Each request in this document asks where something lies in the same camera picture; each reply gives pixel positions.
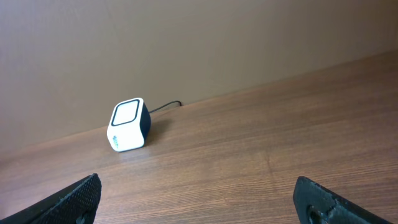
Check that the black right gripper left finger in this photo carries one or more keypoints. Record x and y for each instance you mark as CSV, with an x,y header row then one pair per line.
x,y
74,204

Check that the white barcode scanner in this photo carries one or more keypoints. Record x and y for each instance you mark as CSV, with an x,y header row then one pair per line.
x,y
129,125

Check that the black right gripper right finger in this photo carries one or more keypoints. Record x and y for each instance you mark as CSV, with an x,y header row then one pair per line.
x,y
316,204

